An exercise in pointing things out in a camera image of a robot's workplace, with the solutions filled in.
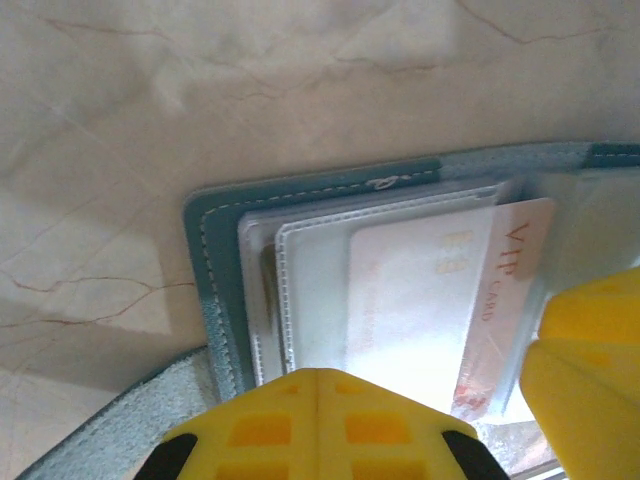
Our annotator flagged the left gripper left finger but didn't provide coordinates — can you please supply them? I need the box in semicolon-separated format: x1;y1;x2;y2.
132;367;321;480

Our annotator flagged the white VIP credit card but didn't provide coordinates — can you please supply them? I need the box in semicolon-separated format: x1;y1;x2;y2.
344;196;559;424

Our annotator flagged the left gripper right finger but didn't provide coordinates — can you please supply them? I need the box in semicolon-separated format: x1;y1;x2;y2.
318;367;512;480

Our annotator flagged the teal card holder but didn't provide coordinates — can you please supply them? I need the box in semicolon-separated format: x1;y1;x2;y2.
22;139;640;480

